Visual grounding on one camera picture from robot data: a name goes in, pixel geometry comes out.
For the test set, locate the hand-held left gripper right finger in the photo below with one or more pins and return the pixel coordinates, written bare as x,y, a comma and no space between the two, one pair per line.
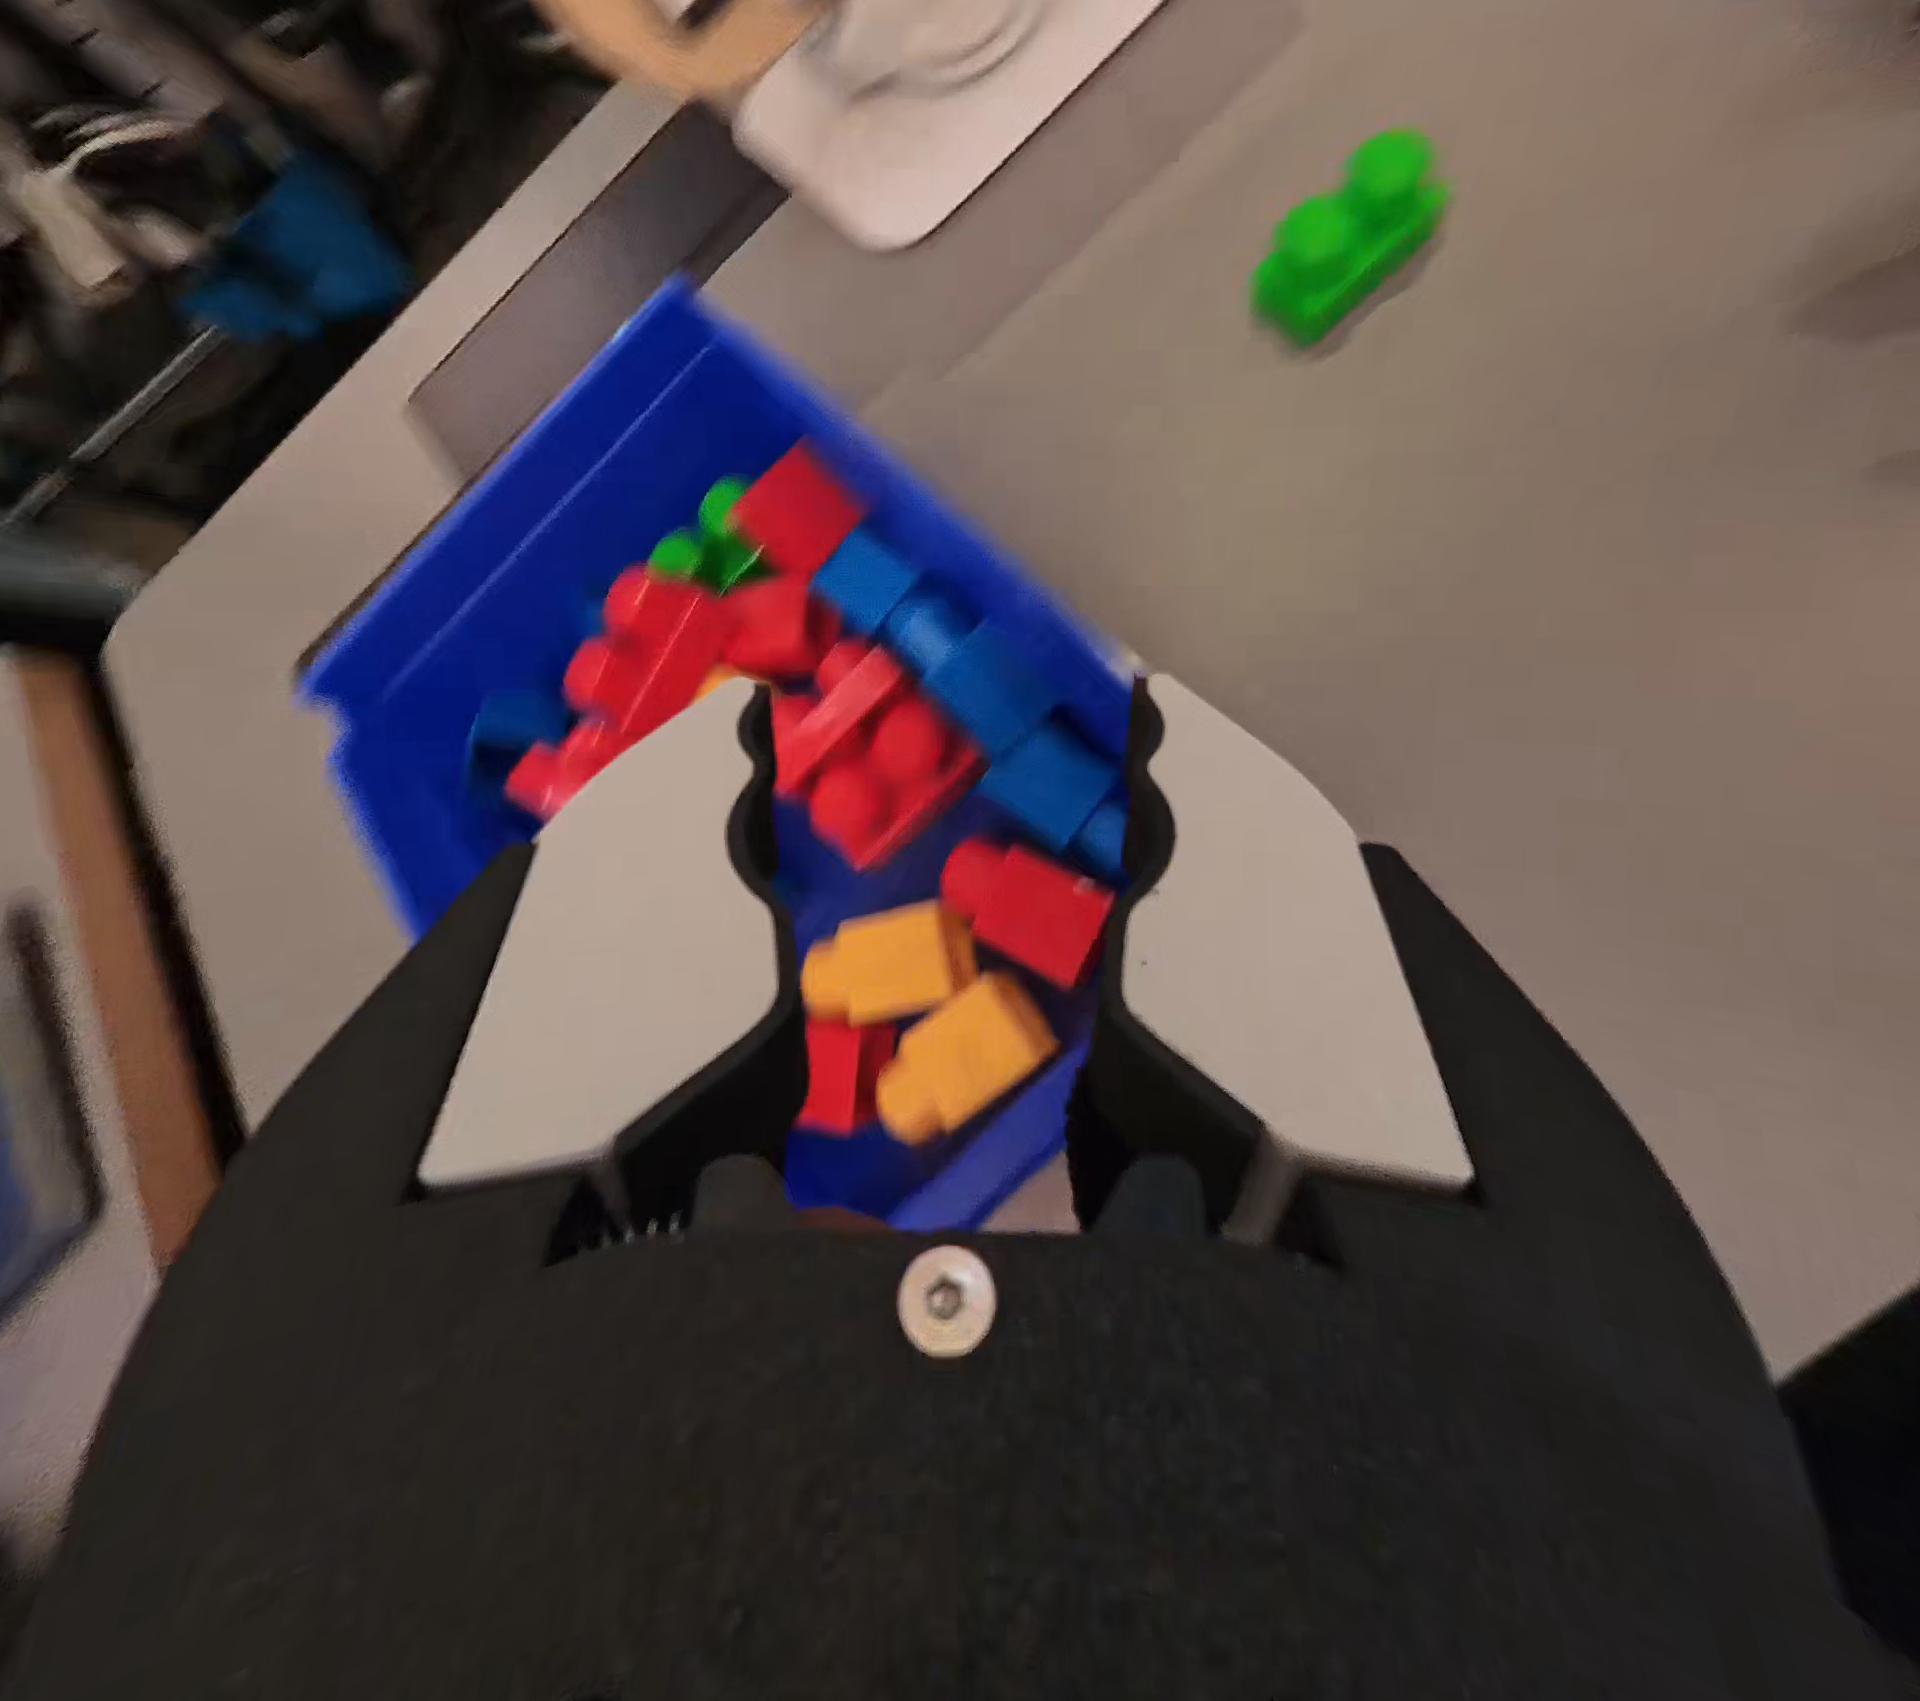
1290,981

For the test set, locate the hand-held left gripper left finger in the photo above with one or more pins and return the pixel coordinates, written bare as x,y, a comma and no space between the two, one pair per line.
600,981

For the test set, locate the blue divided plastic bin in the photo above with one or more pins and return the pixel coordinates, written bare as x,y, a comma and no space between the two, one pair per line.
481,591

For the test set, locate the green two-stud toy block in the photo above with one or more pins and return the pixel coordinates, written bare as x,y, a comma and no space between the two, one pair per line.
1351,246

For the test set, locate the grey desk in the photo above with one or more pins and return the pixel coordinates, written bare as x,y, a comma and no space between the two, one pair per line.
1351,606

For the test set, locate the wood-edged grey table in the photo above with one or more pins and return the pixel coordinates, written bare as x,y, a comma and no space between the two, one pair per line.
104,906

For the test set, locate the blue object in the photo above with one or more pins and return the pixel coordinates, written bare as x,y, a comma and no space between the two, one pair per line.
300,261

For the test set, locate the white folding book stand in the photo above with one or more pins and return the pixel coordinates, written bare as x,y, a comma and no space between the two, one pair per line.
974,36

